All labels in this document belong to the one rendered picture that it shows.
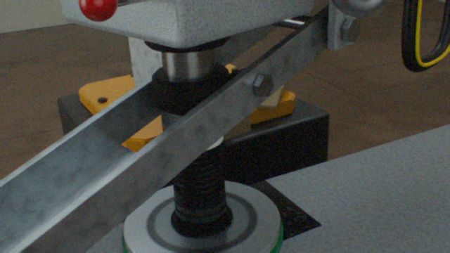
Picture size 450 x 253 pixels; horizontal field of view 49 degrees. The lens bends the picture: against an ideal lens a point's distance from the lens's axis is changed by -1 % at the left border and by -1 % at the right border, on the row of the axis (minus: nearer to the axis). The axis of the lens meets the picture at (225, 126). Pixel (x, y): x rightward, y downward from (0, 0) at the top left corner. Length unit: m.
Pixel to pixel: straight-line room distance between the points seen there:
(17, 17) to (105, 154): 5.93
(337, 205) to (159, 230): 0.27
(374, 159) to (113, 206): 0.53
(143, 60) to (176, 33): 0.93
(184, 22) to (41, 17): 6.10
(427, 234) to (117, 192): 0.43
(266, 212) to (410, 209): 0.22
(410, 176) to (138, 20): 0.54
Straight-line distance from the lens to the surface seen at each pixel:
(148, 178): 0.52
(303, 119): 1.33
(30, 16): 6.51
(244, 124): 1.15
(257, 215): 0.70
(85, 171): 0.60
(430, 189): 0.84
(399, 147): 0.96
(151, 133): 1.19
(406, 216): 0.77
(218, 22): 0.47
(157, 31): 0.46
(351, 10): 0.54
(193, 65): 0.57
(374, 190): 0.82
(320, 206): 0.77
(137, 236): 0.68
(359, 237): 0.71
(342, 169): 0.87
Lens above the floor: 1.27
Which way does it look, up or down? 24 degrees down
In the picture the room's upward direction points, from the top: 3 degrees counter-clockwise
